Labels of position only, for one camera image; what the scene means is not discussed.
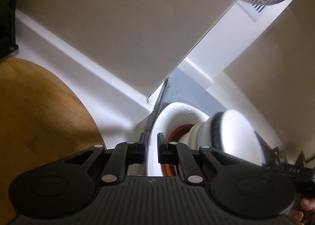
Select light blue ceramic bowl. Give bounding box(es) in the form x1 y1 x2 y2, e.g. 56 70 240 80
198 118 212 147

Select wooden cutting board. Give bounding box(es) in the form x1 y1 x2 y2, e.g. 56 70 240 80
1 57 104 224

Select white bowl blue pattern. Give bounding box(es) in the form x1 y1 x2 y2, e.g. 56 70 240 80
210 109 264 166

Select grey wall vent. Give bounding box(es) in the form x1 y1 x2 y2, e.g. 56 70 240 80
236 1 269 22

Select large white floral plate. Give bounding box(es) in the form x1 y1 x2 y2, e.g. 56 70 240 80
146 102 209 177

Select black gas stove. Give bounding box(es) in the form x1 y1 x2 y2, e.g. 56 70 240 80
255 132 306 167

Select person right hand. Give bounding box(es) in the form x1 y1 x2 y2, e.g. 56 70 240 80
287 195 315 225

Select black wire rack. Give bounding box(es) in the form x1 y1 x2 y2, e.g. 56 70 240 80
0 0 19 59

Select cream bowls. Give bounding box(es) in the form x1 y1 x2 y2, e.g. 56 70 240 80
178 122 203 150

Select grey dish mat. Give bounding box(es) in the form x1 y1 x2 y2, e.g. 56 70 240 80
132 69 226 141

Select brown round plate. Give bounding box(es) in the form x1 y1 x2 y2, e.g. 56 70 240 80
161 124 193 177

